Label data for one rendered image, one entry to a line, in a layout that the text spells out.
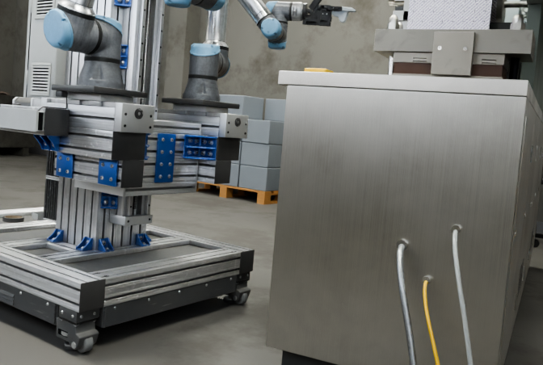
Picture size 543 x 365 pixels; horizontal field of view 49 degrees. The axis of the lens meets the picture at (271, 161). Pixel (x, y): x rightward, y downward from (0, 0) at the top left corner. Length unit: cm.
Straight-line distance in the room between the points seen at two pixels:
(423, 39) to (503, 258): 60
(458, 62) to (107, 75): 109
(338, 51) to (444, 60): 478
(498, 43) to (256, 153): 424
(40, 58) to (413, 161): 154
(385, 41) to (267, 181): 405
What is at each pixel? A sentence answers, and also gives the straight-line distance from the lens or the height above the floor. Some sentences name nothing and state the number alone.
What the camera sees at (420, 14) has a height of 111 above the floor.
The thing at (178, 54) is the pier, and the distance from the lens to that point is 747.
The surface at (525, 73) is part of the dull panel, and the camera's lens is 183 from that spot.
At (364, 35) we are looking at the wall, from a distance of 626.
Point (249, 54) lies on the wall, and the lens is 704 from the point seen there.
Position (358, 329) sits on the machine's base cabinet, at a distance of 169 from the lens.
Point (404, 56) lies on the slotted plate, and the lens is 168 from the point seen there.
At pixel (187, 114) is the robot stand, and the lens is 239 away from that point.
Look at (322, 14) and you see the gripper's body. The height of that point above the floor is 121.
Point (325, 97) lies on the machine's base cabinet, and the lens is 166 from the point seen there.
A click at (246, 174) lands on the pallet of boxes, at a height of 26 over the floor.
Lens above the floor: 74
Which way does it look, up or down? 3 degrees down
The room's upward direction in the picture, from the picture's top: 5 degrees clockwise
